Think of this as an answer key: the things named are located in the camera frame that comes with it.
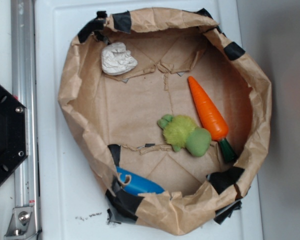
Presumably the crumpled white paper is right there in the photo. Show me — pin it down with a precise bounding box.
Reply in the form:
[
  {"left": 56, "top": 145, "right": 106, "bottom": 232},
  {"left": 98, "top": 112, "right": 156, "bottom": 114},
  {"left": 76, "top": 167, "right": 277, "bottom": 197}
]
[{"left": 101, "top": 42, "right": 138, "bottom": 76}]

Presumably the brown paper bag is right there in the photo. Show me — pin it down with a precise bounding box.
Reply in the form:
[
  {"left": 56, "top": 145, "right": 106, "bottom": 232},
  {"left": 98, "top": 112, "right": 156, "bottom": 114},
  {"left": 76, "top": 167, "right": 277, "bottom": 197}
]
[{"left": 58, "top": 7, "right": 272, "bottom": 236}]

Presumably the green plush toy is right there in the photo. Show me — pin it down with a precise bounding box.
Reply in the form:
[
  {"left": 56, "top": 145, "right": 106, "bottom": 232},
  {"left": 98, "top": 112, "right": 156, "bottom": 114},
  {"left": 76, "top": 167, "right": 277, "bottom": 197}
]
[{"left": 157, "top": 114, "right": 212, "bottom": 157}]

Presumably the orange toy carrot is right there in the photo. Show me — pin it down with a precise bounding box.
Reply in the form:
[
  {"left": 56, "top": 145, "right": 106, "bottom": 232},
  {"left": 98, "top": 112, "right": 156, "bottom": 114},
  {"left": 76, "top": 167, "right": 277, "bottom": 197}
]
[{"left": 187, "top": 76, "right": 238, "bottom": 163}]

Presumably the blue plastic toy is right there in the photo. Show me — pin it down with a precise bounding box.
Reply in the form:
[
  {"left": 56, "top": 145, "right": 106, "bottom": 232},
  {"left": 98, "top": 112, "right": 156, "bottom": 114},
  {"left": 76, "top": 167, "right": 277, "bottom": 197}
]
[{"left": 116, "top": 166, "right": 165, "bottom": 196}]

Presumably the aluminium rail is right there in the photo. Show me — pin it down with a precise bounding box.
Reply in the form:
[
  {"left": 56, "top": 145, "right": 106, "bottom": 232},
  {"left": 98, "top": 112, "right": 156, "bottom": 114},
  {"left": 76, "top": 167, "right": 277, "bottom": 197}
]
[{"left": 10, "top": 0, "right": 42, "bottom": 208}]

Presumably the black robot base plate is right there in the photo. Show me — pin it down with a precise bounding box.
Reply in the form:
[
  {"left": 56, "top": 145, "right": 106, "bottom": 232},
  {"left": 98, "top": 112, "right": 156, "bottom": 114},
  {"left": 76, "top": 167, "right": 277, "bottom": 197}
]
[{"left": 0, "top": 85, "right": 28, "bottom": 186}]

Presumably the metal corner bracket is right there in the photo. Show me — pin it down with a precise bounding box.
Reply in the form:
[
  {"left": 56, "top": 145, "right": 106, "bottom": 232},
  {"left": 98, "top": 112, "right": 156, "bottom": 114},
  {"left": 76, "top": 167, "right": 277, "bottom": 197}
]
[{"left": 4, "top": 206, "right": 41, "bottom": 240}]

